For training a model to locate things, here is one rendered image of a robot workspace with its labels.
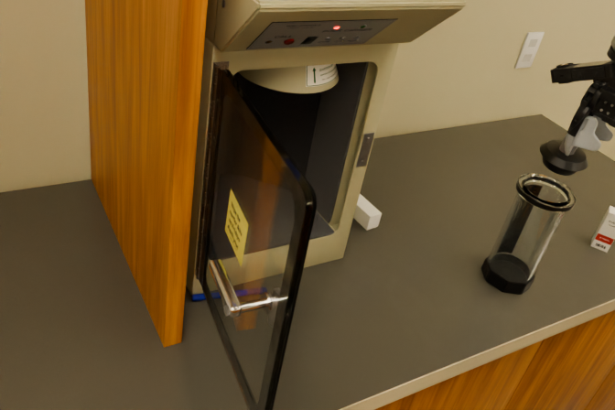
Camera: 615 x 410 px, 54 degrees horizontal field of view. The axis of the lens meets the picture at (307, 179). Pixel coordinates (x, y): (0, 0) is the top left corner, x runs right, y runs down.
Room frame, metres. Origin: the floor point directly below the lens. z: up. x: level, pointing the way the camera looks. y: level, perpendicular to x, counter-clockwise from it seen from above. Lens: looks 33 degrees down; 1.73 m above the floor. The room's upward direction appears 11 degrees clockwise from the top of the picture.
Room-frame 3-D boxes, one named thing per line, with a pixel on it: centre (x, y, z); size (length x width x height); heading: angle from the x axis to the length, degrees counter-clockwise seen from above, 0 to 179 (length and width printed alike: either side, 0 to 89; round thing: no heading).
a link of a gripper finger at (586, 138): (1.00, -0.47, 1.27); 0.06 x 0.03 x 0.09; 52
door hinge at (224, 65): (0.76, 0.14, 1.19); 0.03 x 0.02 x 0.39; 125
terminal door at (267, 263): (0.62, 0.07, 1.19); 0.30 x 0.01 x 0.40; 30
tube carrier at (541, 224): (0.99, -0.44, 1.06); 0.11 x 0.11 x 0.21
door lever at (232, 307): (0.54, 0.06, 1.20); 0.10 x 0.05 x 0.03; 30
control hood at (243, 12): (0.81, 0.00, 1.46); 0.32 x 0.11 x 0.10; 125
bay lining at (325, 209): (0.95, 0.10, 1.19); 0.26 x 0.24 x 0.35; 125
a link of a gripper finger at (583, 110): (1.01, -0.46, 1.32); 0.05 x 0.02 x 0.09; 142
